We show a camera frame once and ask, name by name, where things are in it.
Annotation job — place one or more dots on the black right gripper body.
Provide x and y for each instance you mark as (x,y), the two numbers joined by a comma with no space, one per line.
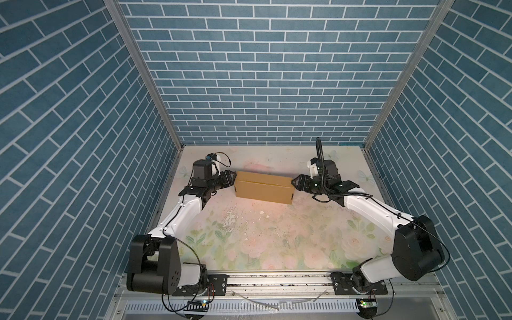
(316,186)

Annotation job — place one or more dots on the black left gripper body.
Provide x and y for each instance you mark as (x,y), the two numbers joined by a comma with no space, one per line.
(214,182)

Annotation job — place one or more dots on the brown cardboard paper box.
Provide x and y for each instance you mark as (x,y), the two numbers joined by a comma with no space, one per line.
(262,187)

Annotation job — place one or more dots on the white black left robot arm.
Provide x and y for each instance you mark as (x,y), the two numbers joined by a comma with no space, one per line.
(154,263)

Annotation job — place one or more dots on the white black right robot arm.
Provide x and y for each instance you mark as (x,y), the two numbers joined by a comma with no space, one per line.
(417,250)

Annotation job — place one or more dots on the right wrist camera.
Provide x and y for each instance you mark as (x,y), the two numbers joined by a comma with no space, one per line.
(313,167)

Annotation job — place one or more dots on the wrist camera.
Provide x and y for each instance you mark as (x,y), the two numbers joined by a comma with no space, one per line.
(313,167)
(212,157)

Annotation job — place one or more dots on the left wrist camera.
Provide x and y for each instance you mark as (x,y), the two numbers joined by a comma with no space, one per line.
(212,157)

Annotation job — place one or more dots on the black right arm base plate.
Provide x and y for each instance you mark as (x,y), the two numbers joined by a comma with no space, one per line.
(350,284)

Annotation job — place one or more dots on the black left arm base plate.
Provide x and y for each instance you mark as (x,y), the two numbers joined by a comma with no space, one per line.
(218,281)

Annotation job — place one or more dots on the aluminium front rail frame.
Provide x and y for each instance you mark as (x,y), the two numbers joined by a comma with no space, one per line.
(406,299)

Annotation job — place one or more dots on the aluminium left corner post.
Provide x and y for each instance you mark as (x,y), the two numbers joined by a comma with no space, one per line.
(121,23)

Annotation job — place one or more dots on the aluminium corner post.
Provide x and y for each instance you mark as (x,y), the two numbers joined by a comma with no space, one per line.
(121,23)
(438,15)

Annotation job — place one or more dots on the aluminium right corner post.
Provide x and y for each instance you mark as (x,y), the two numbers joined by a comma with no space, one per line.
(438,15)

